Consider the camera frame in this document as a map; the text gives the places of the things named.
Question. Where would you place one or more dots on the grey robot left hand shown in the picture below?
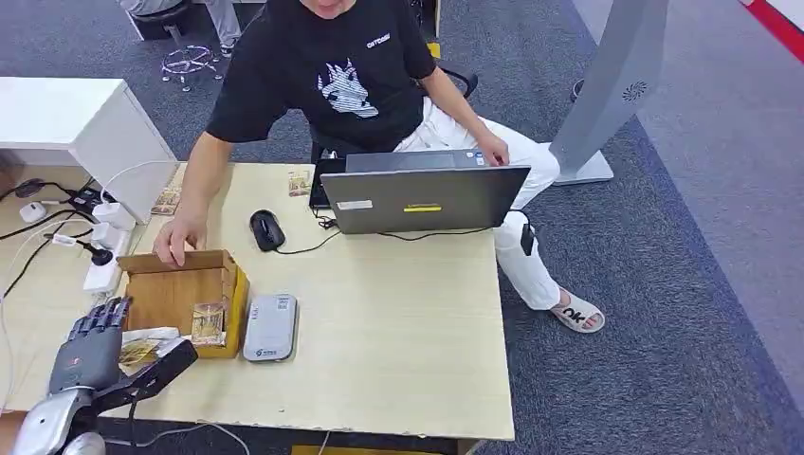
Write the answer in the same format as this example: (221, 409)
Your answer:
(85, 364)

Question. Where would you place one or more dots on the person's right hand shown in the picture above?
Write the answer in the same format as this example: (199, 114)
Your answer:
(179, 235)

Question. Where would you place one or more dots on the person's left hand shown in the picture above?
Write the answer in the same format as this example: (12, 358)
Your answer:
(495, 151)

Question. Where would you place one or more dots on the printed card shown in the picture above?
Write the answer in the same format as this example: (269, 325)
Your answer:
(299, 183)
(207, 323)
(138, 353)
(166, 202)

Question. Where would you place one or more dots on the wooden card box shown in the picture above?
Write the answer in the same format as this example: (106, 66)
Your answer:
(163, 295)

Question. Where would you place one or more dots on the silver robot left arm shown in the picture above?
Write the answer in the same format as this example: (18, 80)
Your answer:
(44, 421)

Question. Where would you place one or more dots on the white plug adapter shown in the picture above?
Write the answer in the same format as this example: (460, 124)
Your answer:
(114, 215)

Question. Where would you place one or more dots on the black plug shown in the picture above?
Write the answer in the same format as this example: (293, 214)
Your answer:
(100, 257)

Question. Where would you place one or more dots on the grey laptop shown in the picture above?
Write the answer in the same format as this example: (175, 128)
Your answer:
(427, 201)

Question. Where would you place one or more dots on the white power strip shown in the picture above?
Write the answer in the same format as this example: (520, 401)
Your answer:
(103, 276)

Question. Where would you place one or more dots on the black computer mouse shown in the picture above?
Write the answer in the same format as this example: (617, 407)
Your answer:
(267, 230)

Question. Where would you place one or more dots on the grey card reader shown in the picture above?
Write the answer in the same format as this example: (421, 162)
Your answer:
(270, 328)

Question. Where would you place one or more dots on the grey kiosk stand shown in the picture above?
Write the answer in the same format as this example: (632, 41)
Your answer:
(615, 75)

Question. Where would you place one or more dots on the small white charger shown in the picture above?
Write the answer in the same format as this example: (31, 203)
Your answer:
(32, 212)

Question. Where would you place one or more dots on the black device beside laptop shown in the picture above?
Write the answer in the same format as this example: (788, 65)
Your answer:
(317, 182)

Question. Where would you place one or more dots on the white cabinet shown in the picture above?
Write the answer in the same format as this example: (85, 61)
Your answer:
(63, 113)

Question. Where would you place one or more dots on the black stool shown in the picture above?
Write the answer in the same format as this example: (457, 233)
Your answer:
(186, 61)

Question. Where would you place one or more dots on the seated person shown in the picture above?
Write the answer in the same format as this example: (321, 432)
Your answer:
(352, 38)

